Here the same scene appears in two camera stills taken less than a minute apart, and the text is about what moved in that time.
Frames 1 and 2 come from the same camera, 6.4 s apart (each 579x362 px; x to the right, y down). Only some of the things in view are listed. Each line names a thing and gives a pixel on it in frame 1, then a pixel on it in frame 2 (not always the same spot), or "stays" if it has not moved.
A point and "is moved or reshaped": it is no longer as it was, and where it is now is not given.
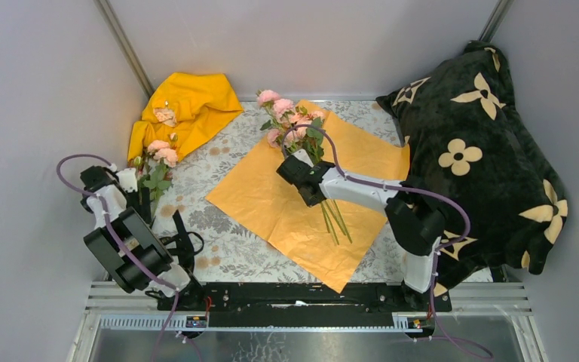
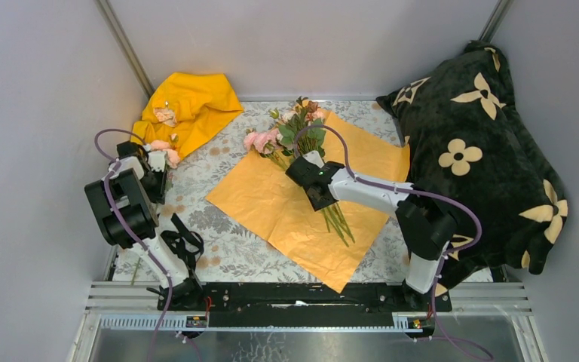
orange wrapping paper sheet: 330,239 stays
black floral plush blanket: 467,138 stays
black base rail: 301,305 stays
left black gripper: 144,209 → 157,194
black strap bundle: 187,243 stays
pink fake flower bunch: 295,129 is moved or reshaped
